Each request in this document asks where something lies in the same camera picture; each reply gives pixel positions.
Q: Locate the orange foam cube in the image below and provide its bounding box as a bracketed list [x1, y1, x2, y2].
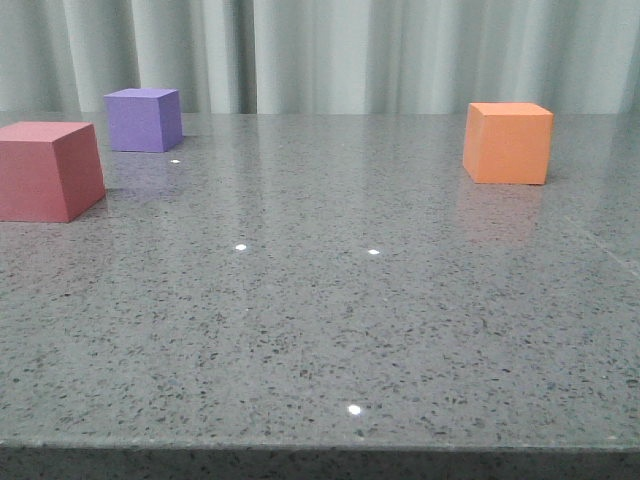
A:
[463, 102, 554, 185]

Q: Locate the purple foam cube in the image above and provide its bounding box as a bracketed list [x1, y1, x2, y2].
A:
[104, 88, 183, 153]

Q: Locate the red foam cube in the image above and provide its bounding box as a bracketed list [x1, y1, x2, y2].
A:
[1, 121, 106, 222]

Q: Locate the pale green curtain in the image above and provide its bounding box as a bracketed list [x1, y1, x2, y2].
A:
[1, 1, 639, 114]

